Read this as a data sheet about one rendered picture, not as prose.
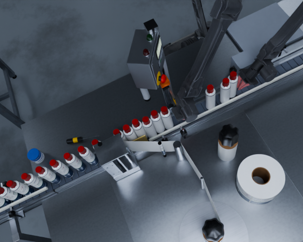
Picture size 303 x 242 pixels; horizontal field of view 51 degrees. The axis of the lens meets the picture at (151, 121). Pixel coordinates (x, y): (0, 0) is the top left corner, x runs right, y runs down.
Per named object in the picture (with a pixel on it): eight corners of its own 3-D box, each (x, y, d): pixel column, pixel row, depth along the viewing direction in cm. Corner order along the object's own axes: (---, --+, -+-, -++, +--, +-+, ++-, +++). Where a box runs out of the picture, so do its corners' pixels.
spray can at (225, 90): (223, 105, 172) (224, 86, 154) (217, 99, 175) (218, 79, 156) (231, 101, 173) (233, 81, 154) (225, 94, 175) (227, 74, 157)
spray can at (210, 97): (208, 112, 172) (208, 93, 154) (204, 104, 175) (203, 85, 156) (217, 107, 172) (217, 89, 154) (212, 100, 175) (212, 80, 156)
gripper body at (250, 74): (248, 85, 160) (258, 75, 155) (237, 71, 165) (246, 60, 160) (256, 85, 164) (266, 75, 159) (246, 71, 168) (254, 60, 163)
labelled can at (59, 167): (66, 180, 170) (48, 169, 152) (63, 171, 172) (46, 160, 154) (75, 175, 170) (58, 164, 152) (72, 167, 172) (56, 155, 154)
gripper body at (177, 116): (196, 112, 151) (195, 104, 144) (177, 121, 150) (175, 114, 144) (190, 101, 153) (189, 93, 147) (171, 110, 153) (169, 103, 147)
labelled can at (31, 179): (38, 183, 172) (18, 174, 154) (47, 179, 172) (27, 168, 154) (41, 192, 170) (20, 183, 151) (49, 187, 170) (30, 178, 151)
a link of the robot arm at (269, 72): (274, 47, 154) (262, 47, 150) (289, 64, 149) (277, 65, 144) (260, 65, 163) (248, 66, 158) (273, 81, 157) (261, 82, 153)
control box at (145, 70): (136, 88, 139) (125, 63, 122) (144, 56, 145) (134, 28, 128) (158, 90, 136) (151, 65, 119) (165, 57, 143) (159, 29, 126)
